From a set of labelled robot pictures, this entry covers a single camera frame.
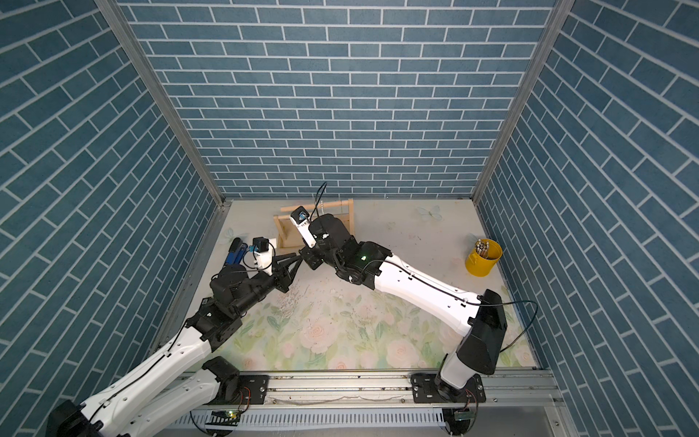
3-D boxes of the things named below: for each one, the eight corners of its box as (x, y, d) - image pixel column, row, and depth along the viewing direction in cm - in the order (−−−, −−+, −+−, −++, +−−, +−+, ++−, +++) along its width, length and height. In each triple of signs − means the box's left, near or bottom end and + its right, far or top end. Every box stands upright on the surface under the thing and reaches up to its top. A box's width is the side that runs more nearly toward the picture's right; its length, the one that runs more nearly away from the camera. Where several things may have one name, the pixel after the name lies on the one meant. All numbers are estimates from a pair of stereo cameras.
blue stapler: (226, 268, 101) (221, 260, 97) (239, 244, 108) (235, 236, 104) (235, 269, 101) (230, 262, 97) (248, 245, 108) (244, 238, 104)
